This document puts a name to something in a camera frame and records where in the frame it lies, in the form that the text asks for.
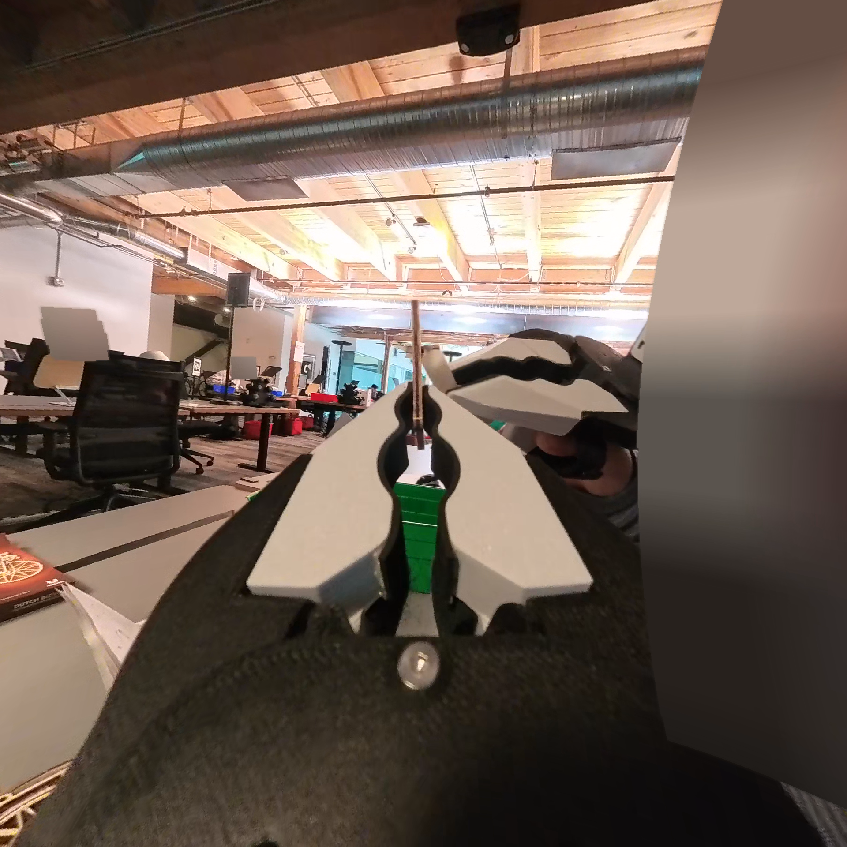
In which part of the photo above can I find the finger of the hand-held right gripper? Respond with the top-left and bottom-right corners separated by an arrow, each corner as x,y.
446,375 -> 631,438
452,331 -> 579,387

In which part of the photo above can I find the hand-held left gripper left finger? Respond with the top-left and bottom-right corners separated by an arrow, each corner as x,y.
246,385 -> 416,633

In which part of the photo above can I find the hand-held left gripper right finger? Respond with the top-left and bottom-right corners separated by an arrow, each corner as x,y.
422,386 -> 594,635

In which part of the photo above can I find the thin wooden model part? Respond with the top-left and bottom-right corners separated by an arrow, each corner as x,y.
409,300 -> 427,452

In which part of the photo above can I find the person's right hand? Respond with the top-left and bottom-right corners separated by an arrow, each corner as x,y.
533,431 -> 640,512

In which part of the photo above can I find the green plastic block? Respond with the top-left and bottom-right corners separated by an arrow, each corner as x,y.
393,482 -> 446,591

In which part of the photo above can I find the red storage bin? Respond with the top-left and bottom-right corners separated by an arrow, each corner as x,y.
242,416 -> 316,439

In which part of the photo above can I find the wooden desk with black legs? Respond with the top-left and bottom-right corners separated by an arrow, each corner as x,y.
177,398 -> 300,475

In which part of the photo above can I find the black mesh office chair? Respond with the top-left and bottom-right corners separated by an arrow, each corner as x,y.
38,356 -> 189,505

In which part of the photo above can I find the stack of white papers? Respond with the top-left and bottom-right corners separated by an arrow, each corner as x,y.
61,581 -> 148,697

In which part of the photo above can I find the black speaker on stand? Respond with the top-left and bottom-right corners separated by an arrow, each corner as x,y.
210,272 -> 254,403

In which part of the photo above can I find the dark orange printed booklet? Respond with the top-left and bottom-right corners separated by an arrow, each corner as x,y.
0,533 -> 78,624

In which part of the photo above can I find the black ceiling device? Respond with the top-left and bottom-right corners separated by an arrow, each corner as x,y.
455,3 -> 521,56

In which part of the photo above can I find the laser-cut wooden sheet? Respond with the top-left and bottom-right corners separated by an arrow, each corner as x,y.
0,761 -> 75,847

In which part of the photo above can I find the silver ventilation duct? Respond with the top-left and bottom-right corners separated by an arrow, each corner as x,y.
112,63 -> 704,194

